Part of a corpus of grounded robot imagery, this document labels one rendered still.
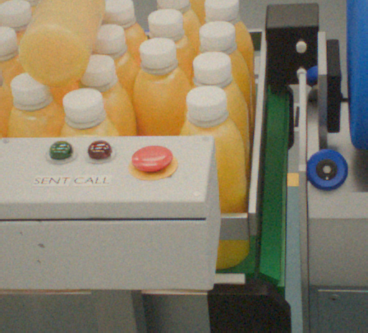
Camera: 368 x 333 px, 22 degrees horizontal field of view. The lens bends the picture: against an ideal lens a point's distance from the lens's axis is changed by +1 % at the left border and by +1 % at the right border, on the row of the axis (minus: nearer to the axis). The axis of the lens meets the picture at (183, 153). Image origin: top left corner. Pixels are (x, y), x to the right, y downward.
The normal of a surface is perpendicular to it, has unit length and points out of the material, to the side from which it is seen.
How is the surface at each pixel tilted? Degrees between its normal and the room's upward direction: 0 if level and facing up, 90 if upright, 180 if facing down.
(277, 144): 30
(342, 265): 70
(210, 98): 0
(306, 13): 0
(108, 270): 90
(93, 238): 90
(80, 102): 0
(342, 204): 52
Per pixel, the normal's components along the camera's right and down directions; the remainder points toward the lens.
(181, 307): -0.11, 0.56
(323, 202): -0.13, -0.07
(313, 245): -0.12, 0.25
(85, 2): 0.69, -0.58
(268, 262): 0.43, -0.72
